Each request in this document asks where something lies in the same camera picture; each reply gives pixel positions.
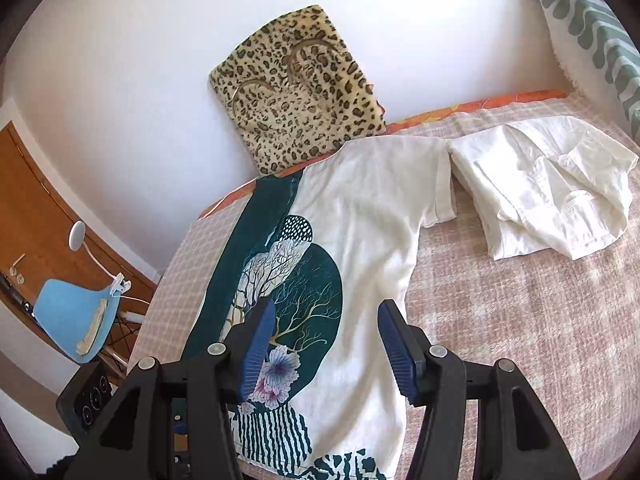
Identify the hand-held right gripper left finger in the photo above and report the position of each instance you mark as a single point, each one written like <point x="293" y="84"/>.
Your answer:
<point x="259" y="340"/>

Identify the white teal printed t-shirt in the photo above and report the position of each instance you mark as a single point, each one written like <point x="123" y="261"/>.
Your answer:
<point x="360" y="240"/>

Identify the green white patterned curtain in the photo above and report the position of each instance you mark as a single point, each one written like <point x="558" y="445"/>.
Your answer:
<point x="590" y="25"/>

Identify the white folded shirt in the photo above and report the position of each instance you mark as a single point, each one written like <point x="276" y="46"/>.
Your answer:
<point x="540" y="185"/>

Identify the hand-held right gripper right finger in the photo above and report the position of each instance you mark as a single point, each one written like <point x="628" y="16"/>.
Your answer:
<point x="396" y="345"/>

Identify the wooden door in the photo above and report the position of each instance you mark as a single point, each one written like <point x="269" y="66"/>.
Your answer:
<point x="45" y="200"/>

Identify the leopard print pillow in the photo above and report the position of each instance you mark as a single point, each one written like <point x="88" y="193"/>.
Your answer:
<point x="300" y="95"/>

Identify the light blue chair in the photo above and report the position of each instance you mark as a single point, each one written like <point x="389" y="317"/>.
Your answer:
<point x="62" y="312"/>

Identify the beige cloth strip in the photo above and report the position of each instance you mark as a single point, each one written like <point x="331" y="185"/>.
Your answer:
<point x="94" y="327"/>

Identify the white clip lamp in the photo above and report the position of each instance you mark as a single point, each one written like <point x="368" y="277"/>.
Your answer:
<point x="77" y="235"/>

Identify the pink checked blanket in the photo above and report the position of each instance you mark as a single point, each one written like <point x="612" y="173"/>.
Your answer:
<point x="525" y="335"/>

